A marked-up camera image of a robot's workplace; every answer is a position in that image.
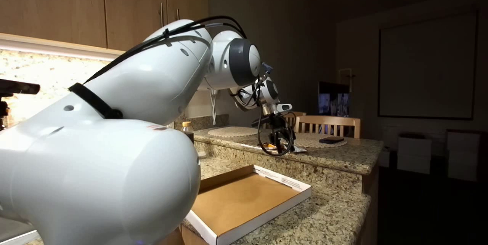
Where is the white storage box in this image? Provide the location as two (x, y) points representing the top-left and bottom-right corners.
(397, 134), (432, 175)
(446, 130), (482, 181)

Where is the projection screen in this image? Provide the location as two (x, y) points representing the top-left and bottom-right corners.
(377, 10), (479, 120)

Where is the round woven placemat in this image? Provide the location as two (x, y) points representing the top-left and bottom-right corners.
(294, 133), (348, 149)
(207, 126), (260, 138)

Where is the monitor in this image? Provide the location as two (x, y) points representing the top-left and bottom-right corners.
(318, 81), (351, 117)

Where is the flat open cardboard box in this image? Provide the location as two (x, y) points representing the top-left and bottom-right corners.
(185, 164), (312, 245)

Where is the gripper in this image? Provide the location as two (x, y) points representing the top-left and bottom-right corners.
(265, 113), (294, 153)

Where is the camera on mount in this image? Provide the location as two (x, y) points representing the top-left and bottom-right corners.
(0, 79), (41, 130)

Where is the wooden chair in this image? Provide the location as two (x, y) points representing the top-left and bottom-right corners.
(294, 115), (361, 139)
(282, 111), (307, 129)

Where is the bottle with yellow cap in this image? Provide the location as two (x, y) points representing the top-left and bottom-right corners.
(181, 121), (195, 143)

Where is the white cable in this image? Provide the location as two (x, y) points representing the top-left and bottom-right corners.
(209, 89), (218, 126)

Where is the wooden wall cabinet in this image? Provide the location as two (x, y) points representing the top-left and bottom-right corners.
(0, 0), (209, 61)

